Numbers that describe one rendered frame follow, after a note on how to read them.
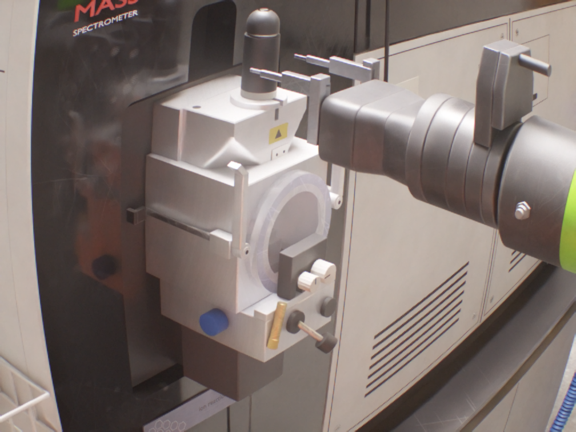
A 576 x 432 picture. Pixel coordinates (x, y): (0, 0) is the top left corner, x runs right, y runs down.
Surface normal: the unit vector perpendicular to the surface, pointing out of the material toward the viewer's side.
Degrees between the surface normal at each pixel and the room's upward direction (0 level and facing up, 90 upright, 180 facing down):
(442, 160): 79
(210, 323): 90
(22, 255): 90
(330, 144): 90
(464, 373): 0
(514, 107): 90
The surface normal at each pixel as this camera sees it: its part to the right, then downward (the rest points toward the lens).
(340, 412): 0.80, 0.29
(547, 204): -0.57, 0.12
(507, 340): 0.05, -0.91
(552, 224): -0.60, 0.37
